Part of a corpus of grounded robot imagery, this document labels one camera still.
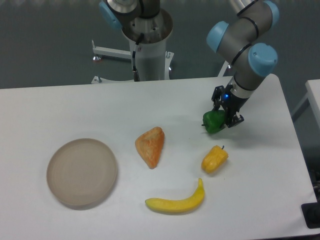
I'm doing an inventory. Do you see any green toy bell pepper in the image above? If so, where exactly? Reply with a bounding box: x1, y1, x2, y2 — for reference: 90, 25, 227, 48
202, 110, 225, 134

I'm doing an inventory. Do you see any yellow toy bell pepper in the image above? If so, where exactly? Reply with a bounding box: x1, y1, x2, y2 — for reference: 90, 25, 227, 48
201, 145, 229, 174

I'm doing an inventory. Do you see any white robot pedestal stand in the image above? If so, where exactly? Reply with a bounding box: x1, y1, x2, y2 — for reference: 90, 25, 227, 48
90, 9, 175, 85

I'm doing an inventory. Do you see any white side table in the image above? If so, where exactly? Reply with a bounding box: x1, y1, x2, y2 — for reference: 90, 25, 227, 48
290, 79, 320, 127

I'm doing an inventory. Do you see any black cable on pedestal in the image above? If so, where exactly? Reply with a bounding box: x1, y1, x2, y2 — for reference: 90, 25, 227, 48
131, 32, 145, 82

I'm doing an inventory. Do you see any orange toy sandwich triangle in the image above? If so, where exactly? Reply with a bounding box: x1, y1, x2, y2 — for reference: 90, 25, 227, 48
135, 126, 165, 169

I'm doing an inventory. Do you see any yellow toy banana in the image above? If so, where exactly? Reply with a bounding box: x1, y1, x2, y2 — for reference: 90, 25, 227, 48
145, 178, 205, 214

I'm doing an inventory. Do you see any black box at edge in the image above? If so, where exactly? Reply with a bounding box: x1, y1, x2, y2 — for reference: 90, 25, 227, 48
301, 202, 320, 229

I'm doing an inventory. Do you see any beige round plate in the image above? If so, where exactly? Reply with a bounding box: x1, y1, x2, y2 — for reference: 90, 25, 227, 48
46, 138, 118, 210

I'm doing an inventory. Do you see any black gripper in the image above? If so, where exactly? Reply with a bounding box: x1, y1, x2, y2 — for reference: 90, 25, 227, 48
211, 85, 249, 128

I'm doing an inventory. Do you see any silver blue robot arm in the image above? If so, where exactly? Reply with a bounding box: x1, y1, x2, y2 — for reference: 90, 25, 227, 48
99, 0, 280, 134

